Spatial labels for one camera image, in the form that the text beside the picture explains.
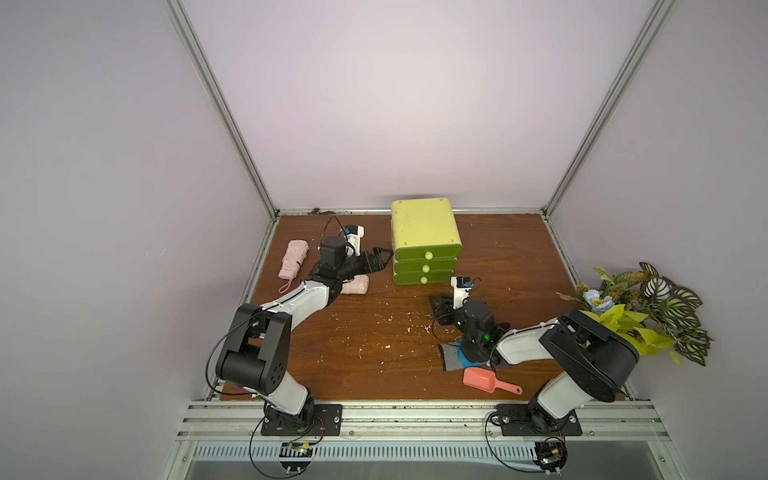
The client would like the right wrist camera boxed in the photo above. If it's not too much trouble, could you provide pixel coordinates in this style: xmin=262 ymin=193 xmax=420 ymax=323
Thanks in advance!
xmin=451 ymin=276 xmax=475 ymax=310

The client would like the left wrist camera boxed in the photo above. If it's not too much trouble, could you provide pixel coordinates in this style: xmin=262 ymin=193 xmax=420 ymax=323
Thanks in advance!
xmin=341 ymin=225 xmax=364 ymax=257

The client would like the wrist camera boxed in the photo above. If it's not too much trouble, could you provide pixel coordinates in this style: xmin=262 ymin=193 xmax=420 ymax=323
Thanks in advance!
xmin=341 ymin=225 xmax=364 ymax=257
xmin=451 ymin=276 xmax=475 ymax=310

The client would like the aluminium front rail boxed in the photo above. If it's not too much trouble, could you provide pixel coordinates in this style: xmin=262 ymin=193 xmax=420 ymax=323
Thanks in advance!
xmin=160 ymin=400 xmax=690 ymax=479

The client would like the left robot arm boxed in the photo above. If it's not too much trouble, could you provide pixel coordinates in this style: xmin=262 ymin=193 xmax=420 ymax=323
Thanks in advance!
xmin=215 ymin=234 xmax=394 ymax=424

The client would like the yellow-green drawer cabinet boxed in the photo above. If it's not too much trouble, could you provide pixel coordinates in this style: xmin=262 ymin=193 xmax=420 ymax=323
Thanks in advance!
xmin=391 ymin=198 xmax=463 ymax=286

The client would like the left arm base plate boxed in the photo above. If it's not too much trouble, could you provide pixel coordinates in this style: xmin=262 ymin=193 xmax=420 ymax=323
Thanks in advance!
xmin=260 ymin=403 xmax=343 ymax=437

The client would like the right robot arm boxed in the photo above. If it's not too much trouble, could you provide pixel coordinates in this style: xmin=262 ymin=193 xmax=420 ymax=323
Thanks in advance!
xmin=429 ymin=294 xmax=640 ymax=430

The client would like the electronics board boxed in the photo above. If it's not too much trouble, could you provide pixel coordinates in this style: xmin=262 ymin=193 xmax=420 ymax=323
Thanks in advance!
xmin=278 ymin=442 xmax=316 ymax=478
xmin=533 ymin=437 xmax=568 ymax=475

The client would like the right electronics board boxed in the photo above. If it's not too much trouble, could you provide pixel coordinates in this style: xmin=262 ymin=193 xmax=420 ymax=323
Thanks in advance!
xmin=533 ymin=437 xmax=568 ymax=475

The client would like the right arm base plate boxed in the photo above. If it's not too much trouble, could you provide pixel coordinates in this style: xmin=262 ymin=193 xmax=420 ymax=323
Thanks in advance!
xmin=490 ymin=403 xmax=583 ymax=437

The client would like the black and blue work glove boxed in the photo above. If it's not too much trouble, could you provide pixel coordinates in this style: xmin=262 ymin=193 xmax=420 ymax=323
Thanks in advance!
xmin=438 ymin=340 xmax=497 ymax=372

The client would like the pink umbrella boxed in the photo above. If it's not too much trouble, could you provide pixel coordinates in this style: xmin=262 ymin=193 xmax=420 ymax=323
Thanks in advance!
xmin=341 ymin=275 xmax=370 ymax=295
xmin=278 ymin=239 xmax=309 ymax=293

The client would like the pink plastic scoop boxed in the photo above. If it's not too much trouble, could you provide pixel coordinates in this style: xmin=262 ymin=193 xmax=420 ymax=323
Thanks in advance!
xmin=462 ymin=367 xmax=523 ymax=395

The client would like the left electronics board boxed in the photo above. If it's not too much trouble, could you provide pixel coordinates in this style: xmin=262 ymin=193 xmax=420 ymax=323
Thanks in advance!
xmin=278 ymin=442 xmax=316 ymax=478

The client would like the artificial potted plant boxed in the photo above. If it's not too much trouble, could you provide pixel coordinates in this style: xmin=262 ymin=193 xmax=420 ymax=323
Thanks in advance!
xmin=557 ymin=262 xmax=713 ymax=367

